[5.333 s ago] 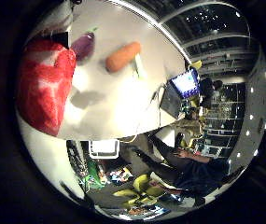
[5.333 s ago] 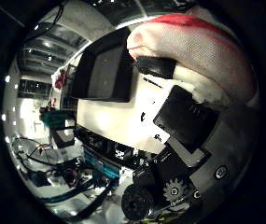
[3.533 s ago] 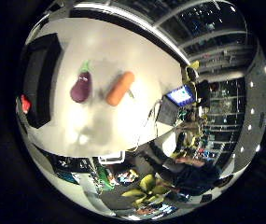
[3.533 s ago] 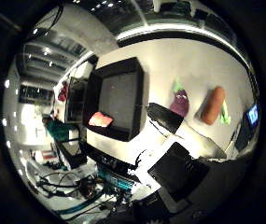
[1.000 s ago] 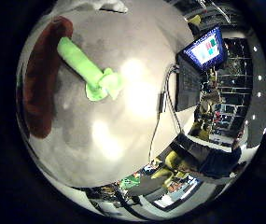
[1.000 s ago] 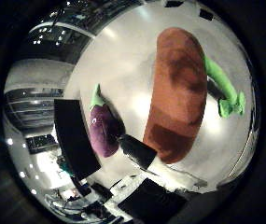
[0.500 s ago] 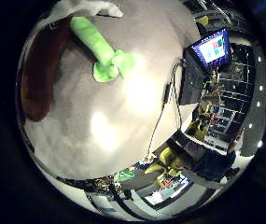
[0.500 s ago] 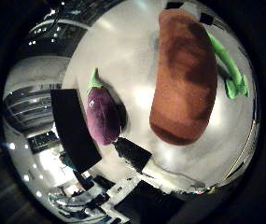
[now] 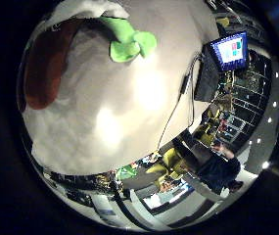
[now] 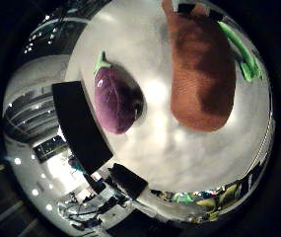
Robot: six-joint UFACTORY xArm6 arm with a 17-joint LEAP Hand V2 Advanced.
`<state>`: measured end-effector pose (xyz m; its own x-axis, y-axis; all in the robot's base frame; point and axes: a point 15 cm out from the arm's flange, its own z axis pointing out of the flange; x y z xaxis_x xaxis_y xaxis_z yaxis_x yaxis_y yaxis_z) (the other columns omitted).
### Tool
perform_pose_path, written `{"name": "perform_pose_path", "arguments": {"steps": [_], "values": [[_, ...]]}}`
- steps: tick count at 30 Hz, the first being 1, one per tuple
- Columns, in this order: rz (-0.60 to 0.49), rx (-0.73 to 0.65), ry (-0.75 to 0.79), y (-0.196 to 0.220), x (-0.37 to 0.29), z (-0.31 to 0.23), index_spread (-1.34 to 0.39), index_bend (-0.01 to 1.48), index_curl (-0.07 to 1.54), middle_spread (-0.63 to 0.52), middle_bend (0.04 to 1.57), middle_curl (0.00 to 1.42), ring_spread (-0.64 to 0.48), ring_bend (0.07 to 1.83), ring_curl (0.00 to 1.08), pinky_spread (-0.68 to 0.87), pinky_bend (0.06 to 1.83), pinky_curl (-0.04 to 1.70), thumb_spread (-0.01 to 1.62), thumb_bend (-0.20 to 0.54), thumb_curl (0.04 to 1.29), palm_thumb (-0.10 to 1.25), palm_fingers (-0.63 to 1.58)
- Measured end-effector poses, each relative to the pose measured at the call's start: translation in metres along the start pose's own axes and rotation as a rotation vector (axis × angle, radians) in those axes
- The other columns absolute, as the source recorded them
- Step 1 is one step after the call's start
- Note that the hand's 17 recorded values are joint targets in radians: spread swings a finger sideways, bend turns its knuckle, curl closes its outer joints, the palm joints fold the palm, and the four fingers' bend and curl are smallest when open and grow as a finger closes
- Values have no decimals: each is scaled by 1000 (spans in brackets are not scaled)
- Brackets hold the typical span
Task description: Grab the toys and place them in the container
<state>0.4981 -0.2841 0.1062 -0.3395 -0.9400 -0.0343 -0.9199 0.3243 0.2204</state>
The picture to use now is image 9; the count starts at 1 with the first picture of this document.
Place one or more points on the orange carrot plush toy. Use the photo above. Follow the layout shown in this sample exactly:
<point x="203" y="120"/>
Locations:
<point x="44" y="71"/>

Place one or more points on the computer monitor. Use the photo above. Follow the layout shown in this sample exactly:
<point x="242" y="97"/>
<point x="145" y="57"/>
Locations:
<point x="230" y="50"/>

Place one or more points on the yellow chair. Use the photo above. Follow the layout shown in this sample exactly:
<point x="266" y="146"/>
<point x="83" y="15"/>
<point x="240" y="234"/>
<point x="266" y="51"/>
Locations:
<point x="168" y="161"/>

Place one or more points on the person in dark clothes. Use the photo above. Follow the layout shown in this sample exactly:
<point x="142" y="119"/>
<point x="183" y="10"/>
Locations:
<point x="217" y="166"/>

